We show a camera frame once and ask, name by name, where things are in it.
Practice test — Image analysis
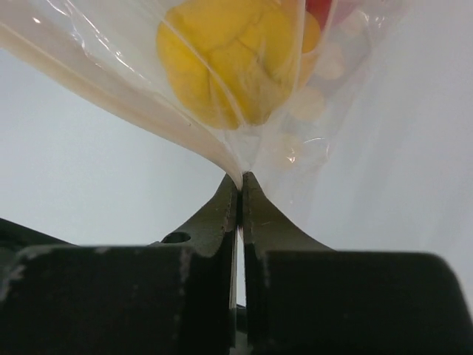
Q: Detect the yellow fake pear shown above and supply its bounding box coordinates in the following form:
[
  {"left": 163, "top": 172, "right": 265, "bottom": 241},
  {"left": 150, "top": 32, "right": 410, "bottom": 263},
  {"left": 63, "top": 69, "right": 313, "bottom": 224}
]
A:
[{"left": 156, "top": 1, "right": 300, "bottom": 129}]

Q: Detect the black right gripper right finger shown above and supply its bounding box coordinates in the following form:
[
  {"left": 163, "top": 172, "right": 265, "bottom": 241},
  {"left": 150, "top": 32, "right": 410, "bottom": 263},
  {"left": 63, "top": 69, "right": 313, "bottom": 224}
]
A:
[{"left": 240, "top": 172, "right": 472, "bottom": 354}]

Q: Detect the clear zip top bag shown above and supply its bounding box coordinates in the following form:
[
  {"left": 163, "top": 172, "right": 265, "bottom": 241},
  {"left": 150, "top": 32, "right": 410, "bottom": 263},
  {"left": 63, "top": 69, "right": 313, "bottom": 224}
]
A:
[{"left": 0, "top": 0, "right": 385, "bottom": 186}]

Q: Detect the red fake bell pepper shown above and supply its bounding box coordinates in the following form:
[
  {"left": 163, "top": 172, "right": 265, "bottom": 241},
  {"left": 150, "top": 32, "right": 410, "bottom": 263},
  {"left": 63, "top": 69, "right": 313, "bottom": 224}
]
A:
[{"left": 305, "top": 0, "right": 338, "bottom": 32}]

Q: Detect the orange fake bell pepper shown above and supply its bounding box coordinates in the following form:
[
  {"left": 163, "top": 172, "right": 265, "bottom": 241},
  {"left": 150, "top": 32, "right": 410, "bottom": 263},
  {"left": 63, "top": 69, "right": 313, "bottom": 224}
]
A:
[{"left": 302, "top": 12, "right": 321, "bottom": 54}]

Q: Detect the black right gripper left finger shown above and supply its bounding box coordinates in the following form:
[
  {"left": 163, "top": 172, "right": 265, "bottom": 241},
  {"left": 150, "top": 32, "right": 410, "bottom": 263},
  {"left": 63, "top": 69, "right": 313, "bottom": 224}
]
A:
[{"left": 1, "top": 177, "right": 239, "bottom": 354}]

